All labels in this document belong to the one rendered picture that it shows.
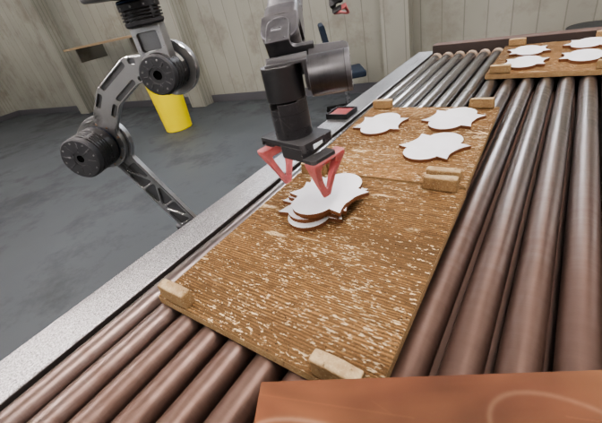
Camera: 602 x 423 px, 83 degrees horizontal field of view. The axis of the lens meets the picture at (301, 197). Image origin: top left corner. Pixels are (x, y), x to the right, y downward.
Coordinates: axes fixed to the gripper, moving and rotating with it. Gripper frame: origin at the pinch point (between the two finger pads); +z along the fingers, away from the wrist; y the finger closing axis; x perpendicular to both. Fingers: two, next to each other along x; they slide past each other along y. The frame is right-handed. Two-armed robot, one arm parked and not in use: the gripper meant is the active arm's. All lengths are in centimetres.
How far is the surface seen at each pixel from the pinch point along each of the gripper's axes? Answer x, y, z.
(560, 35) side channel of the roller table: -139, 1, 5
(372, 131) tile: -35.3, 13.3, 5.8
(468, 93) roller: -75, 7, 8
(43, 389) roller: 44.0, 6.3, 9.4
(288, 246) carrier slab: 7.8, -1.9, 7.2
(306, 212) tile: 2.3, -1.6, 3.8
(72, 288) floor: 50, 191, 99
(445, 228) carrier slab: -9.1, -19.9, 7.3
